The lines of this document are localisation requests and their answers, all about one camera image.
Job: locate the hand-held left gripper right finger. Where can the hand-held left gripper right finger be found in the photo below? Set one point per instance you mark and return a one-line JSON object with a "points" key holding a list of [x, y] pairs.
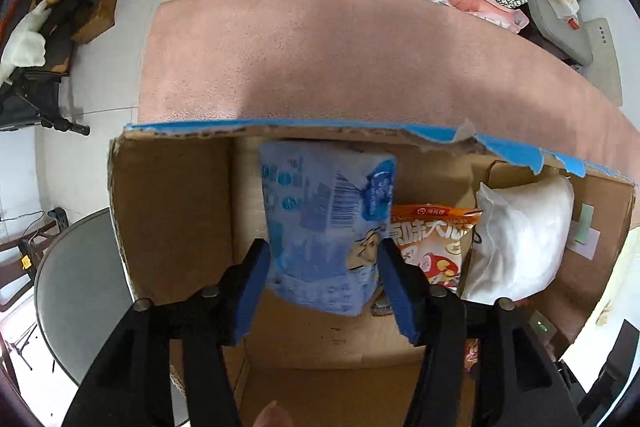
{"points": [[401, 302]]}

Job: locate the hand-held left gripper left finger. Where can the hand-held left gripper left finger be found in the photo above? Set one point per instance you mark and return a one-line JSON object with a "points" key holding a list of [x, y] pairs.
{"points": [[248, 302]]}

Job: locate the blue tissue pack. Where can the blue tissue pack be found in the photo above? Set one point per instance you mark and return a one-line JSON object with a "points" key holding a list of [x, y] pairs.
{"points": [[310, 207]]}

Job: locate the large cardboard box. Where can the large cardboard box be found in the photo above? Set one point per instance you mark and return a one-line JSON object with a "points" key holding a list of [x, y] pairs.
{"points": [[175, 207]]}

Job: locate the white soft pack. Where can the white soft pack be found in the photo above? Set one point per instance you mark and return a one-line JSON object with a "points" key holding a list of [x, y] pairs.
{"points": [[520, 237]]}

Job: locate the person's left hand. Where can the person's left hand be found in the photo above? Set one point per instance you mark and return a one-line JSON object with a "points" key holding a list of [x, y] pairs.
{"points": [[272, 416]]}

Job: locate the orange snack bag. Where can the orange snack bag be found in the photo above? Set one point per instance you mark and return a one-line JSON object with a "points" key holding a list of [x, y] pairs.
{"points": [[435, 247]]}

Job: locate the round glass table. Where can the round glass table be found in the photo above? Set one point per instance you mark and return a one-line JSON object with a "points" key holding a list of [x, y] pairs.
{"points": [[85, 287]]}

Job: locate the dark wooden chair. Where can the dark wooden chair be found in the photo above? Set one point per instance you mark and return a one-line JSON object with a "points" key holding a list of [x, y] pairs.
{"points": [[30, 252]]}

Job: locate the pink table cover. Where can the pink table cover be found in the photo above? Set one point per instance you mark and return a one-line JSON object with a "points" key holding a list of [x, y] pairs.
{"points": [[325, 57]]}

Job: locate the black folding stand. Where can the black folding stand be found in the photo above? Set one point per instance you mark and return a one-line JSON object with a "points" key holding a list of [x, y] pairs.
{"points": [[35, 99]]}

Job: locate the grey cushion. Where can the grey cushion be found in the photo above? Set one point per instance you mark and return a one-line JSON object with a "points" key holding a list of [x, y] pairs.
{"points": [[555, 27]]}

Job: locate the white router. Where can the white router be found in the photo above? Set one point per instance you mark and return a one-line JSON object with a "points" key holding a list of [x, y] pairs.
{"points": [[605, 52]]}

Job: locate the small brown cardboard box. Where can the small brown cardboard box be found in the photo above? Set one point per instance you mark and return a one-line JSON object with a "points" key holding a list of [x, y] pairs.
{"points": [[97, 17]]}

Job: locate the white cloth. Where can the white cloth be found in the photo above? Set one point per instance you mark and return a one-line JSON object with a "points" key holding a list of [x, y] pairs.
{"points": [[25, 42]]}

